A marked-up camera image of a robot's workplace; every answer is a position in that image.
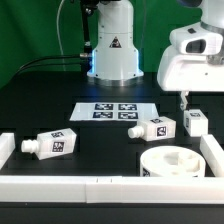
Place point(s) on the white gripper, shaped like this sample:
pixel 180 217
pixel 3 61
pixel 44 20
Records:
pixel 184 72

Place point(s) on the white right fence bar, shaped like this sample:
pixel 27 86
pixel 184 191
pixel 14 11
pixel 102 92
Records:
pixel 213 154

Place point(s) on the white fence bar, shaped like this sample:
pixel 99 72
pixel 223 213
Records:
pixel 71 189
pixel 7 145
pixel 213 154

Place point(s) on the white marker sheet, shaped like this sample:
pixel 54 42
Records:
pixel 102 111

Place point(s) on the white left fence bar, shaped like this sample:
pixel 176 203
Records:
pixel 7 145

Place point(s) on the white front fence bar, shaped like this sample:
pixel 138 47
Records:
pixel 71 189

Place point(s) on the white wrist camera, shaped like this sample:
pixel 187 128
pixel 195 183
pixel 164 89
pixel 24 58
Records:
pixel 194 39

